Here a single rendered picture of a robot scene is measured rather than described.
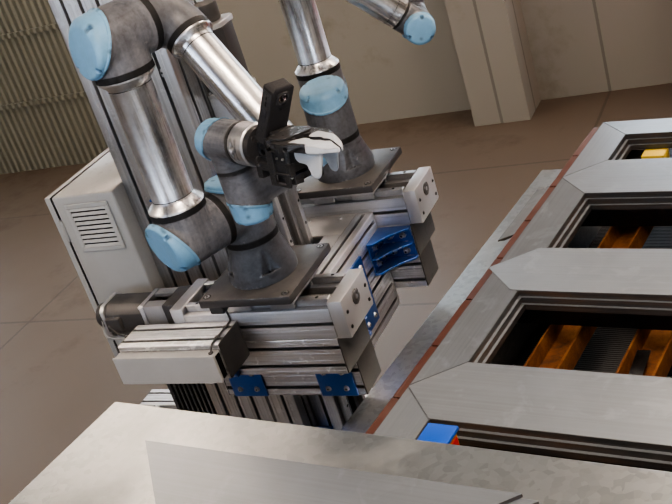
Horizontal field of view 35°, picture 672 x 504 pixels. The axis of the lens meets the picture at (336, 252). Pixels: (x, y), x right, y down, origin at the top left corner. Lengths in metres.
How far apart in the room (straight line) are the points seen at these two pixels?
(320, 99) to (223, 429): 1.02
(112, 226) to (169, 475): 0.97
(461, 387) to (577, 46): 3.77
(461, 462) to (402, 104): 4.58
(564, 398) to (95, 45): 1.05
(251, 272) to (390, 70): 3.84
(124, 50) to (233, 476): 0.81
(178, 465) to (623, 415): 0.75
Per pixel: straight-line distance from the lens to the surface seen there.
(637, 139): 2.93
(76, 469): 1.87
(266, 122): 1.71
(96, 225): 2.56
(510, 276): 2.36
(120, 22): 1.99
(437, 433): 1.89
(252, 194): 1.86
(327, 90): 2.57
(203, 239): 2.11
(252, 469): 1.63
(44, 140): 7.31
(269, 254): 2.21
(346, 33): 5.97
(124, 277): 2.61
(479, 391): 2.02
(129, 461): 1.82
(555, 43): 5.66
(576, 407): 1.93
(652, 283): 2.24
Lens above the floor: 2.00
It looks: 25 degrees down
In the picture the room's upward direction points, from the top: 18 degrees counter-clockwise
